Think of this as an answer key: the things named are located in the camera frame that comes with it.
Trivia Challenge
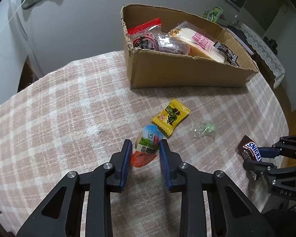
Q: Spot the Snickers bar English label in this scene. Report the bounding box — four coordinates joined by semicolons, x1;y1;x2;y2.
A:
237;135;262;162

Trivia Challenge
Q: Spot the black white patterned candy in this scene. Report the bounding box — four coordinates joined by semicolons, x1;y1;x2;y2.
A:
214;42;239;66

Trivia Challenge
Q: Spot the blue green jelly cup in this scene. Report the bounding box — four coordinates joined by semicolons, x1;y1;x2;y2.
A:
130;125;164;168

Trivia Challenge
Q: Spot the yellow candy packet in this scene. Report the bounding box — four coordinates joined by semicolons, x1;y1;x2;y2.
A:
152;99;191;136

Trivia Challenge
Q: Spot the bread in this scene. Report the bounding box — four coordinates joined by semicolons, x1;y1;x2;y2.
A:
168;21;227;63

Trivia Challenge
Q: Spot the clear wrapped green candy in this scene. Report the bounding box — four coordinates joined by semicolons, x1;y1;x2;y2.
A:
193;121;216;138

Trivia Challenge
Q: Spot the white lace cloth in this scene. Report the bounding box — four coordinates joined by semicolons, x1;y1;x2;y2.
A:
234;19;286;89

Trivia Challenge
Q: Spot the pink plaid tablecloth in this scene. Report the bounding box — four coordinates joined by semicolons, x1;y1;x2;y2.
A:
0;51;289;232

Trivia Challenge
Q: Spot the green tissue box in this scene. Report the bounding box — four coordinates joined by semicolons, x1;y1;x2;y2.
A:
203;7;223;23

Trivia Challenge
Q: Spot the open cardboard box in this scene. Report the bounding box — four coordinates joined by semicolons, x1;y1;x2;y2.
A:
121;4;259;88

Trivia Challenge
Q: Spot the white cable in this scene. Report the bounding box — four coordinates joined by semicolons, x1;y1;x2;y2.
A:
0;0;33;40

